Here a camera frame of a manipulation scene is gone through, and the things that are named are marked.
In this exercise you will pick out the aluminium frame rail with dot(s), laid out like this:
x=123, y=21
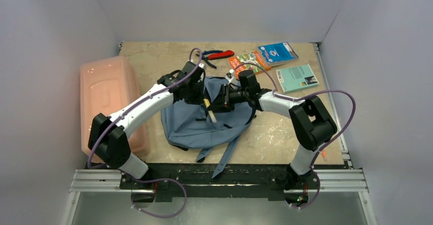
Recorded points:
x=342, y=198

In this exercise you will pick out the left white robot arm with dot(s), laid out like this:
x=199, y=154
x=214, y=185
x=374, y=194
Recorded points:
x=109, y=135

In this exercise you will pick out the blue handled pliers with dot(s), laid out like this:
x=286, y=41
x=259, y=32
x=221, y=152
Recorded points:
x=208, y=62

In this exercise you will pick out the orange green picture book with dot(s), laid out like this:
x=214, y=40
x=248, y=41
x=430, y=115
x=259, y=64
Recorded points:
x=249, y=61

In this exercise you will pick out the pink plastic storage bin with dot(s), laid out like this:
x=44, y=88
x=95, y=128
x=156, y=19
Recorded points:
x=106, y=86

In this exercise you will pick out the teal paperback book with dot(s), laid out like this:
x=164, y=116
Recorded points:
x=296, y=78

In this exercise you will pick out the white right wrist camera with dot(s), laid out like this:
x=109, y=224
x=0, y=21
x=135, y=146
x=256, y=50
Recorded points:
x=230, y=77

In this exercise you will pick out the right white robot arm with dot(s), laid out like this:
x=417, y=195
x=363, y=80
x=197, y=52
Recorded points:
x=311, y=121

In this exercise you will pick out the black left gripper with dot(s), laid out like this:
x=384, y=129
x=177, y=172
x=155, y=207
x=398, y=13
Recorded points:
x=200, y=83

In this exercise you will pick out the yellow highlighter marker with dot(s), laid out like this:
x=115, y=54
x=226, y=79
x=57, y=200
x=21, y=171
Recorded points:
x=210, y=112

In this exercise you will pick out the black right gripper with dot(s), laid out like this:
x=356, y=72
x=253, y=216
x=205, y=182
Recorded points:
x=226, y=96

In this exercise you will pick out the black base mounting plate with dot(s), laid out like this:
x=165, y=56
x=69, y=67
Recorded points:
x=164, y=182

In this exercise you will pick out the blue student backpack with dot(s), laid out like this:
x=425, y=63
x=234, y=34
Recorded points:
x=190, y=127

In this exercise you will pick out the red utility knife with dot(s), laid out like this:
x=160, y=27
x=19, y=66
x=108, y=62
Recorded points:
x=221, y=54

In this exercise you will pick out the blue paperback book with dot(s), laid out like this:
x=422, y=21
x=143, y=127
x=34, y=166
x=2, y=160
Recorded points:
x=277, y=54

